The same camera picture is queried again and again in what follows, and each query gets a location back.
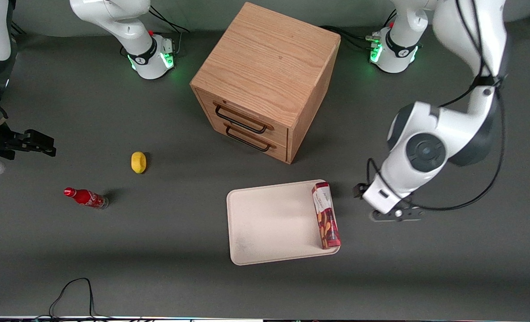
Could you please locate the yellow lemon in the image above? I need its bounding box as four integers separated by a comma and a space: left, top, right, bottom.
131, 151, 147, 174

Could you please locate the black metal drawer handle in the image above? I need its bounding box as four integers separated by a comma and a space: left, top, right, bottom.
214, 104, 269, 135
225, 126, 272, 153

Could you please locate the black right arm base cable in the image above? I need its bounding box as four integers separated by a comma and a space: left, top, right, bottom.
149, 5, 190, 59

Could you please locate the red cookie box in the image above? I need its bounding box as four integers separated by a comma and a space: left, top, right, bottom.
311, 181, 342, 250

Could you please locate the black left arm wrist cable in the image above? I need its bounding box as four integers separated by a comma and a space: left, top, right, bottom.
365, 0, 507, 212

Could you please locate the wooden drawer cabinet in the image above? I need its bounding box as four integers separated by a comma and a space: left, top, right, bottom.
190, 2, 342, 165

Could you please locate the black left arm base cable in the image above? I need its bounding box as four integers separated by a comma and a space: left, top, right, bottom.
320, 25, 375, 51

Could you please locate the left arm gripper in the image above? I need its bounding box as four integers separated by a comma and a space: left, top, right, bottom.
353, 174, 413, 215

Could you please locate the black arm base cable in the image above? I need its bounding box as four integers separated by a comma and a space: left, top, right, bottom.
320, 25, 375, 51
149, 5, 190, 59

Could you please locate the wooden drawer front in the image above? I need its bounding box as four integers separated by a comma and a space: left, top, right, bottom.
205, 117, 289, 163
196, 88, 289, 145

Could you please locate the black looped table cable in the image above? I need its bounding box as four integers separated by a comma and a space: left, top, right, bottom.
48, 278, 113, 321

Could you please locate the red cola bottle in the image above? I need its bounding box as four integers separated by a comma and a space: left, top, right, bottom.
64, 187, 109, 210

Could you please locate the beige plastic tray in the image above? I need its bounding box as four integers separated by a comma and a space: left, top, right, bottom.
226, 179, 341, 266

